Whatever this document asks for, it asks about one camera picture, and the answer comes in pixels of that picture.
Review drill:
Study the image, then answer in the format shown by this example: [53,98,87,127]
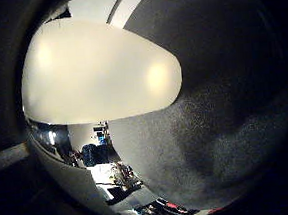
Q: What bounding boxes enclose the cream white cup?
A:
[15,9,187,129]

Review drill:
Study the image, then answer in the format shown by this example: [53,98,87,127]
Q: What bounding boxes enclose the red object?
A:
[159,198,186,214]

